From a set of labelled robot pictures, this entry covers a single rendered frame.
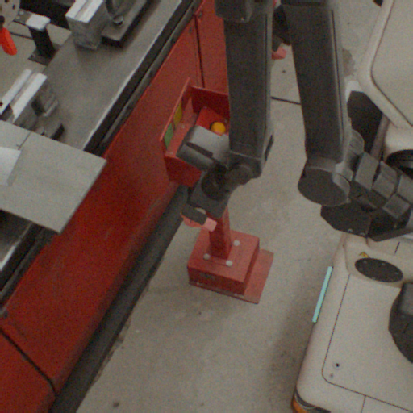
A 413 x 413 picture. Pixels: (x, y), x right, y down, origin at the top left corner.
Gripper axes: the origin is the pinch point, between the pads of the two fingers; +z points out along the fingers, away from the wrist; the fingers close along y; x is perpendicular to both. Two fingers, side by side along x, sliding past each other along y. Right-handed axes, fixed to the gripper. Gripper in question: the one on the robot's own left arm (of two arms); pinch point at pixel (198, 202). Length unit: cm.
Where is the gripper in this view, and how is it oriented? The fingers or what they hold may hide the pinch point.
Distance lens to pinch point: 130.6
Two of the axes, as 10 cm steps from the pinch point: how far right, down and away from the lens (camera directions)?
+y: -3.5, 8.2, -4.5
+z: -3.6, 3.3, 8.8
